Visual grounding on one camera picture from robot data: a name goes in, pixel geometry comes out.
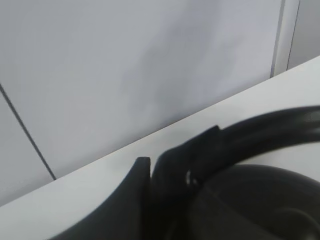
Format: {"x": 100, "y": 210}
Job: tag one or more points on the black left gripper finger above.
{"x": 121, "y": 215}

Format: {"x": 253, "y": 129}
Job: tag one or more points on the black round teapot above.
{"x": 202, "y": 190}

